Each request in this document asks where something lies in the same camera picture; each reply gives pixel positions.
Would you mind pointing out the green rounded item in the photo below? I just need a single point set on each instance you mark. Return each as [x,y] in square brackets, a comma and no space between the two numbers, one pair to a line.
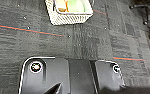
[77,4]

